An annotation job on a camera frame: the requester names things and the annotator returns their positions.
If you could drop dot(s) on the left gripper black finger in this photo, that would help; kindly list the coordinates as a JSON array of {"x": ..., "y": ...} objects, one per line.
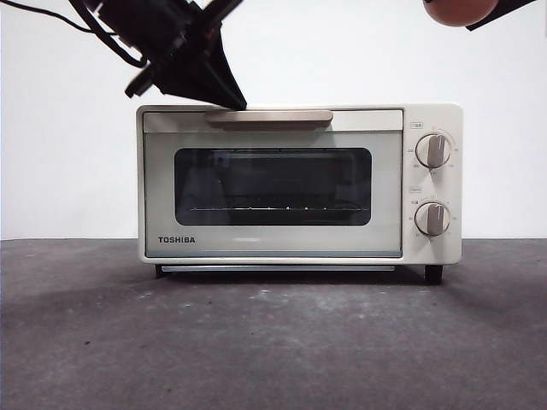
[
  {"x": 220, "y": 55},
  {"x": 201, "y": 85}
]

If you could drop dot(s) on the brown egg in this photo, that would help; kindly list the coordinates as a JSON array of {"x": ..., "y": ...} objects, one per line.
[{"x": 459, "y": 12}]

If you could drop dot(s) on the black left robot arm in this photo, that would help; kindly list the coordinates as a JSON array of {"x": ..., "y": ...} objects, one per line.
[{"x": 132, "y": 17}]

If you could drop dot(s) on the cream oven knob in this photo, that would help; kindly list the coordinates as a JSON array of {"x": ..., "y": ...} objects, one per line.
[
  {"x": 433, "y": 150},
  {"x": 432, "y": 219}
]

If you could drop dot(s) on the cream Toshiba toaster oven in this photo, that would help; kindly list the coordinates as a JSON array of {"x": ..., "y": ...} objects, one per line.
[{"x": 454, "y": 192}]

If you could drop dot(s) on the black oven foot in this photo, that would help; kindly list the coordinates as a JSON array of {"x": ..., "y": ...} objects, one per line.
[
  {"x": 158, "y": 271},
  {"x": 432, "y": 273}
]

